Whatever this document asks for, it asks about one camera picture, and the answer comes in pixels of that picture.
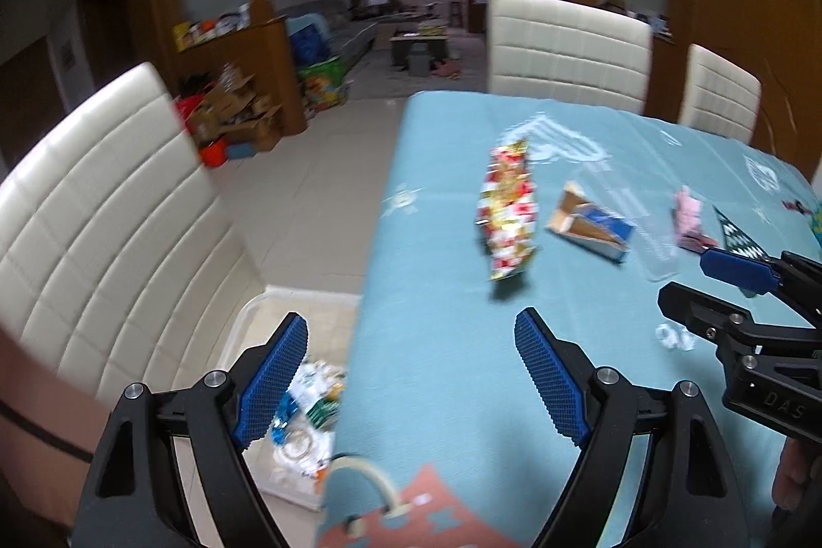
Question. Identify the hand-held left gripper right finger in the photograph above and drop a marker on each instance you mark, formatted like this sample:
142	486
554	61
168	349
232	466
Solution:
552	381

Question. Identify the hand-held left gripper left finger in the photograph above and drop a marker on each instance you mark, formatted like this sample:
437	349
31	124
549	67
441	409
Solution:
270	387

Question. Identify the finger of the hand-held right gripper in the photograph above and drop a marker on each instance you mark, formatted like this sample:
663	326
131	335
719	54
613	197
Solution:
700	307
738	269

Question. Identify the blue snack wrapper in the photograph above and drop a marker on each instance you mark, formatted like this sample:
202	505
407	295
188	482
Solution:
284	425

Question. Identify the clear plastic lid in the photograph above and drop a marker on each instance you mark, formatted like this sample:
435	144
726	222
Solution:
298	445

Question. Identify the clear plastic trash bin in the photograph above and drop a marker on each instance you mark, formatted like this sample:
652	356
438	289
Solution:
257	304

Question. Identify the red and gold snack bag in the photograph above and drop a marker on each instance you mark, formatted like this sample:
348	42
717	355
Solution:
507	214

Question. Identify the person's right hand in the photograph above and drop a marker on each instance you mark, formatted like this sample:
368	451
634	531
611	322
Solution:
799	474

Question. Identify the black white checkered packet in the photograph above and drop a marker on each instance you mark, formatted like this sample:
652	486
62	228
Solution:
738	236

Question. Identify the small clear plastic scrap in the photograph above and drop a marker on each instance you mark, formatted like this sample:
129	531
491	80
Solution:
673	337

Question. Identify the small green packet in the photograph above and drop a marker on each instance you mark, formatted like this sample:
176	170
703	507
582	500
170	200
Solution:
323	412

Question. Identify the crumpled pink paper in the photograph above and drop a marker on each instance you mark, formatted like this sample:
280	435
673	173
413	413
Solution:
688	217

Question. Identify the clear plastic cup sleeve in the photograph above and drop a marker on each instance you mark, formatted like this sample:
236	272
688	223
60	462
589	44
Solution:
648	240

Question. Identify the torn blue and white carton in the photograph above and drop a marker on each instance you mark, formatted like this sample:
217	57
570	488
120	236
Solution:
591	227

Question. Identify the cream curved plastic tube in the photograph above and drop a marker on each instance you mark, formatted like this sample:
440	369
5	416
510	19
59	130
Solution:
379	474

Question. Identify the cream quilted dining chair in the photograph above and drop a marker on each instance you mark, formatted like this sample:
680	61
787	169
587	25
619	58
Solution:
565	47
109	240
716	92

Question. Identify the brown cloth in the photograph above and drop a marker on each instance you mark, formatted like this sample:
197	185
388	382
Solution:
38	407

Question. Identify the orange bucket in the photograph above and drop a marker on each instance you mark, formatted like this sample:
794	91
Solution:
212	153

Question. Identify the pile of cardboard boxes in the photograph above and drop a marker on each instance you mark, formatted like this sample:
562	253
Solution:
237	105

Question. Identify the green printed bag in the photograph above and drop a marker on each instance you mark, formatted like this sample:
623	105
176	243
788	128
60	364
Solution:
321	82

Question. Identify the wooden cabinet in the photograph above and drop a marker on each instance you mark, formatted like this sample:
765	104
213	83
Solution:
276	66

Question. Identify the small pink cloth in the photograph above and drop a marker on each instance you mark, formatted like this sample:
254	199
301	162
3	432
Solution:
449	68

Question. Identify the blue bag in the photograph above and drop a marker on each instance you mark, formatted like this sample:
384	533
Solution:
308	37

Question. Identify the low coffee table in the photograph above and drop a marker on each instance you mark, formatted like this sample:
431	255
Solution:
420	44

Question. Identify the row of bottles and boxes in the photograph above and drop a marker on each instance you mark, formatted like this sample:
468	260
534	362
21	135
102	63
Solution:
212	28

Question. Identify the grey sofa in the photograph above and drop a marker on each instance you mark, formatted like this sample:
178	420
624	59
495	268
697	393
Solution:
350	31

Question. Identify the dark wooden door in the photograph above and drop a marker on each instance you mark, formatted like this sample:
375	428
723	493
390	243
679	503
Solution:
103	34

